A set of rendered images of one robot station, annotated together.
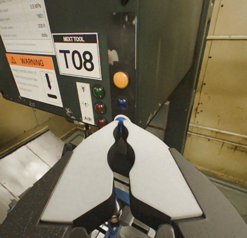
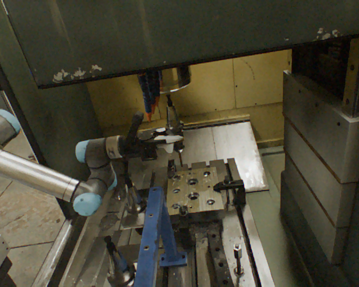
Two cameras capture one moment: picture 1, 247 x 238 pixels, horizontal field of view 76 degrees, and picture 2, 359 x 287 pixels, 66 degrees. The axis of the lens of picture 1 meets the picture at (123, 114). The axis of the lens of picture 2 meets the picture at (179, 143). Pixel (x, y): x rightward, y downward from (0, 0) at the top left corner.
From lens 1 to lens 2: 64 cm
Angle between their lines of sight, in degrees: 57
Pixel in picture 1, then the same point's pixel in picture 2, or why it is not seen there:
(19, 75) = not seen: hidden behind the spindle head
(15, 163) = (190, 142)
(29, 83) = not seen: hidden behind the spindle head
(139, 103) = (25, 49)
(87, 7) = not seen: outside the picture
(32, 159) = (206, 147)
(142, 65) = (11, 11)
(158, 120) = (334, 155)
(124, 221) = (125, 221)
